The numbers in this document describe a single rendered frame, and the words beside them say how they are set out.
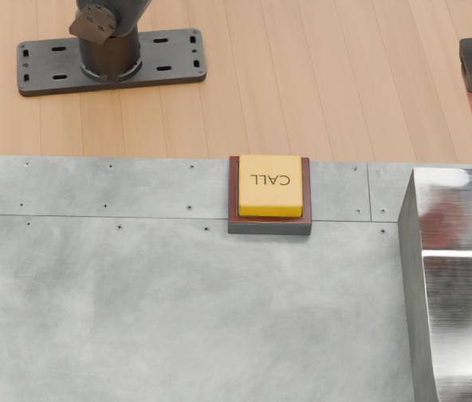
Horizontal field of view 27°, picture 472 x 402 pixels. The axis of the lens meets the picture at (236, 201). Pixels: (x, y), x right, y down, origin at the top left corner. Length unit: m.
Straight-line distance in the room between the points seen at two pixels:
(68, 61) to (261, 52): 0.21
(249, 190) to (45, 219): 0.20
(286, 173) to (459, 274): 0.20
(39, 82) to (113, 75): 0.08
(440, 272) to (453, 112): 0.27
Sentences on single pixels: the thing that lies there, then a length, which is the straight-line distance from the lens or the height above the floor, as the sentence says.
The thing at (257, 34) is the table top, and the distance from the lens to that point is 1.12.
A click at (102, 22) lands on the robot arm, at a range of 0.98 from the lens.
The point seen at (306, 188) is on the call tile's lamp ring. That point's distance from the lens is 0.97.
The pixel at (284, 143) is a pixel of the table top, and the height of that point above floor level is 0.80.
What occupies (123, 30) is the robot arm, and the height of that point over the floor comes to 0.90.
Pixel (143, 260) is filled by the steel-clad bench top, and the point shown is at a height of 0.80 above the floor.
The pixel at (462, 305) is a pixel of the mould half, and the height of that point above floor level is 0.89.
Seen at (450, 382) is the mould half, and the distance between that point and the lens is 0.82.
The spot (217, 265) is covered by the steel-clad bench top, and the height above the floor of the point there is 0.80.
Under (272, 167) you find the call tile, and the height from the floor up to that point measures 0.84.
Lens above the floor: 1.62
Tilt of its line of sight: 56 degrees down
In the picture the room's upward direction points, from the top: 2 degrees clockwise
